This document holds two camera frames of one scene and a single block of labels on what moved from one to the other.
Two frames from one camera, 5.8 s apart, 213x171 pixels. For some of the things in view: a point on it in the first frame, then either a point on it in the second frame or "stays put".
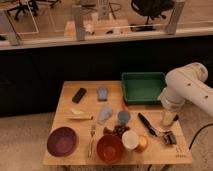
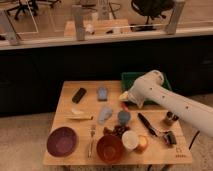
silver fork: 92,133 stays put
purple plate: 62,141 stays put
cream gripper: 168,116 → 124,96
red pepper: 123,105 stays put
